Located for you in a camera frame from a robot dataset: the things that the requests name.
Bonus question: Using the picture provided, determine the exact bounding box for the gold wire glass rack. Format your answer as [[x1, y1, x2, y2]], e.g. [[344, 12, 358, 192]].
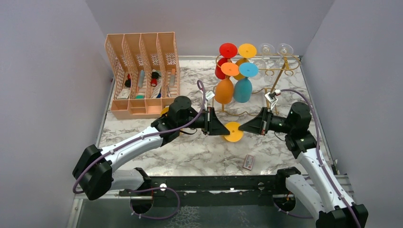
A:
[[208, 54, 302, 116]]

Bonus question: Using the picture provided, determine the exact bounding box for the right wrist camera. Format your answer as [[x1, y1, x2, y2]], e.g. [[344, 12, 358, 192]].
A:
[[264, 89, 281, 111]]

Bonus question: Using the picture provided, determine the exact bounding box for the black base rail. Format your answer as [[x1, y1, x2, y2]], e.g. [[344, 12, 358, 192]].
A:
[[108, 175, 293, 207]]

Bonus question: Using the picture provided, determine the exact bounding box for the small red white card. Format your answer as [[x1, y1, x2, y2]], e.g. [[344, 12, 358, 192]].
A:
[[242, 154, 255, 171]]

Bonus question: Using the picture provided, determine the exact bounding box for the peach plastic file organizer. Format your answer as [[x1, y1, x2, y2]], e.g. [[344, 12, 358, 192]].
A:
[[105, 32, 181, 120]]

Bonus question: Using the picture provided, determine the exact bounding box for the yellow wine glass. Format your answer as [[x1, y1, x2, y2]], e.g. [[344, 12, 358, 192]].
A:
[[160, 106, 169, 117], [235, 43, 257, 66], [223, 122, 244, 143]]

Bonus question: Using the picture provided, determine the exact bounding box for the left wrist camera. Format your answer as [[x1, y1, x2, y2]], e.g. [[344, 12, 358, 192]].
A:
[[205, 91, 215, 102]]

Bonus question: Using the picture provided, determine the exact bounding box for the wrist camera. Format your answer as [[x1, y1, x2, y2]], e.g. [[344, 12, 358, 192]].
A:
[[205, 91, 215, 102], [264, 89, 281, 111]]

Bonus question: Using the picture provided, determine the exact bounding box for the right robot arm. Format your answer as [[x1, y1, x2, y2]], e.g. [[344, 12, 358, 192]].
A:
[[239, 102, 368, 228]]

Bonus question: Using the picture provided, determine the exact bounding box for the orange wine glass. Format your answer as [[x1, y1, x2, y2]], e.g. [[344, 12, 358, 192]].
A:
[[214, 62, 239, 104]]

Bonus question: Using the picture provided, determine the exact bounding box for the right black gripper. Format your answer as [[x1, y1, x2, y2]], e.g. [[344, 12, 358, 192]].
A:
[[239, 106, 294, 135]]

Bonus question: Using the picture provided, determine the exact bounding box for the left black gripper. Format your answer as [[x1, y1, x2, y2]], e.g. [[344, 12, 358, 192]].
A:
[[178, 107, 230, 136]]

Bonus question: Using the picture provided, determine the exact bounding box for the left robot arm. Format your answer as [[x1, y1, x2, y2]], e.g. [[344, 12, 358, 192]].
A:
[[72, 96, 230, 200]]

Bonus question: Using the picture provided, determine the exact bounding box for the red black marker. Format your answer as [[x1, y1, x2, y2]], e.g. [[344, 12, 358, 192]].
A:
[[150, 71, 160, 87]]

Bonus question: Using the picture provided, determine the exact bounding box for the clear wine glass right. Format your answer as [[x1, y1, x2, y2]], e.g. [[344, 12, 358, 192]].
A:
[[276, 43, 294, 64]]

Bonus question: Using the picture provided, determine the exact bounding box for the clear wine glass left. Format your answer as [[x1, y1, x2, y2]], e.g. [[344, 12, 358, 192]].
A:
[[252, 43, 275, 84]]

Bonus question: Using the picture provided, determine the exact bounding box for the clear wine glass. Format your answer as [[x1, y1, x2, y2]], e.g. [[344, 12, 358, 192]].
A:
[[252, 43, 275, 84], [276, 43, 294, 64]]

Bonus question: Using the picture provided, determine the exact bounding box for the blue wine glass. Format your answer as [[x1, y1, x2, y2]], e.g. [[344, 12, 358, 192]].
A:
[[233, 63, 259, 103]]

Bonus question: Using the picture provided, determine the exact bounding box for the red wine glass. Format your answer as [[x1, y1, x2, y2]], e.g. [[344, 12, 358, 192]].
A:
[[215, 43, 238, 80]]

